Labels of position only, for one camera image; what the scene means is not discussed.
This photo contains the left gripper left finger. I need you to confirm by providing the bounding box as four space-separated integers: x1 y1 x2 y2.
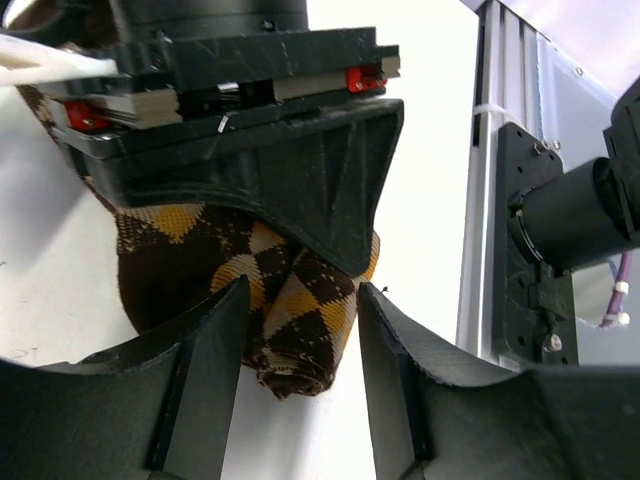
1 277 250 479

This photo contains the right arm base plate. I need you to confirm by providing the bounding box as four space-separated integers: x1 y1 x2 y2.
491 122 579 369

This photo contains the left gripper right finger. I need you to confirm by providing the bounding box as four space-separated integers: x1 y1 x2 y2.
357 283 639 479

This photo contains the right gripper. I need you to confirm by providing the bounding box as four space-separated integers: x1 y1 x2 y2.
39 1 404 276

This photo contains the brown argyle sock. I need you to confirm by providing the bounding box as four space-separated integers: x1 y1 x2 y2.
9 0 382 401

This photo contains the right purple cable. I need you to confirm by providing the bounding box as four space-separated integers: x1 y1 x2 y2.
597 249 636 330

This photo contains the aluminium rail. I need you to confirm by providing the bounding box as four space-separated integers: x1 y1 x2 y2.
454 0 640 366

